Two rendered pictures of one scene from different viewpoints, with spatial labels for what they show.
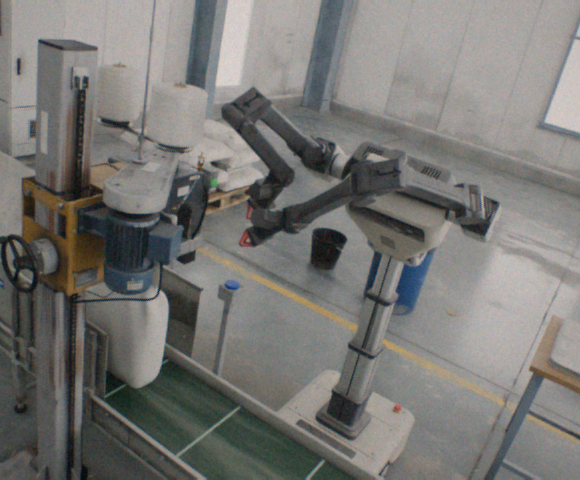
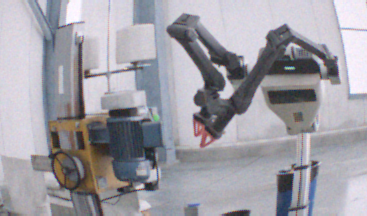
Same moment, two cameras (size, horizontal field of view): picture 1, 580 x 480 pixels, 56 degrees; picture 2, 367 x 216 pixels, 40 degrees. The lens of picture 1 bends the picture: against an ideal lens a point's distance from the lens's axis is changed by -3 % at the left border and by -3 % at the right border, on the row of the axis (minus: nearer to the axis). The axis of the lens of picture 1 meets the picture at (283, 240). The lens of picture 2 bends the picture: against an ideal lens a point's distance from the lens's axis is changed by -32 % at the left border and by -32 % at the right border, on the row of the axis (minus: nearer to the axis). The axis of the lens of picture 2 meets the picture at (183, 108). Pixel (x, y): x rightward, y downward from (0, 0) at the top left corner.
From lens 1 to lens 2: 1.35 m
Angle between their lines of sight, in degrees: 22
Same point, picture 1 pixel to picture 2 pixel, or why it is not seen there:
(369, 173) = (276, 35)
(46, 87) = (61, 50)
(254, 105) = (189, 19)
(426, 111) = (275, 121)
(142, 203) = (133, 98)
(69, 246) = (88, 153)
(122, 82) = (92, 42)
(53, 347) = not seen: outside the picture
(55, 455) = not seen: outside the picture
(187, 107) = (145, 31)
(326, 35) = (147, 80)
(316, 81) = not seen: hidden behind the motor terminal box
